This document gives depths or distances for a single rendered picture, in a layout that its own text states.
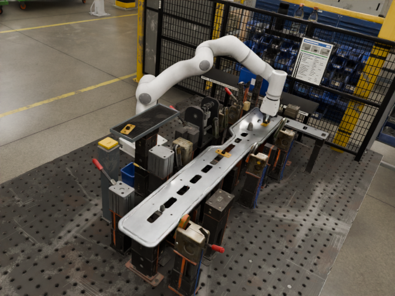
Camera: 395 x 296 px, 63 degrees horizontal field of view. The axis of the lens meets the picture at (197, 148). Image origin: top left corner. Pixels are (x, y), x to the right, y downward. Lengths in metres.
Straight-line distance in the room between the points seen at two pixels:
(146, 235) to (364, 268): 2.01
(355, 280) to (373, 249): 0.40
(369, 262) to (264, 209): 1.28
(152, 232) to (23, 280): 0.59
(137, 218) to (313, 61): 1.68
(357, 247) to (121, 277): 2.05
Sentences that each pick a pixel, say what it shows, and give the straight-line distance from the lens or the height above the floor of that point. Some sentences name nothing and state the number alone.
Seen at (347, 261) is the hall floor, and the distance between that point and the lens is 2.88.
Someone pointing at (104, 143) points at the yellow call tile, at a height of 1.16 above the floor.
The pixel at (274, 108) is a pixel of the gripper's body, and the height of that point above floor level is 1.14.
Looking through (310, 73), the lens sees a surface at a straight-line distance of 2.48.
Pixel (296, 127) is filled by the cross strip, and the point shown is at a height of 1.00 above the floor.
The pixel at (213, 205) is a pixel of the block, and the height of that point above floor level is 1.03.
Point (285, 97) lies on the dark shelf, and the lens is 2.48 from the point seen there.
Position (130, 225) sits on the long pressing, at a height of 1.00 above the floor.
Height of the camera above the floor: 1.96
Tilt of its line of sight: 34 degrees down
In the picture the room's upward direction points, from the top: 8 degrees clockwise
